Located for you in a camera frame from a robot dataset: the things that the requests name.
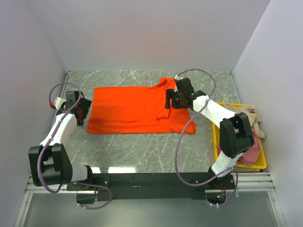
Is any orange t shirt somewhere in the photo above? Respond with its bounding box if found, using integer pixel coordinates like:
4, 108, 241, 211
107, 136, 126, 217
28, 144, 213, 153
87, 78, 196, 134

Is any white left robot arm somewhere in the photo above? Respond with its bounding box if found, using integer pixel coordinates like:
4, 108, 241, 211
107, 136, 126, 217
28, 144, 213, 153
28, 91, 95, 190

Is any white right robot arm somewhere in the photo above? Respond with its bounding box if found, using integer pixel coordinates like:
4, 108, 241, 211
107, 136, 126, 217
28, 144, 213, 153
165, 78, 255, 189

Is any beige t shirt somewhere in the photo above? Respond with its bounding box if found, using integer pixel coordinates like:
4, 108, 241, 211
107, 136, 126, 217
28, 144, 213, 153
223, 103, 266, 139

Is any black base crossbar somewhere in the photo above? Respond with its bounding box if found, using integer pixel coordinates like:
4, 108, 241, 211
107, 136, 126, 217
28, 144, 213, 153
67, 173, 235, 204

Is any pink t shirt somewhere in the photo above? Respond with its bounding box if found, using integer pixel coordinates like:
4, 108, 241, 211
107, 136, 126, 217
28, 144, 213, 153
216, 130, 262, 167

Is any yellow plastic bin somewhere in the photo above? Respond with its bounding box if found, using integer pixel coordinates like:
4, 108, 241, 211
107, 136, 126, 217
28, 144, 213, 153
218, 102, 267, 170

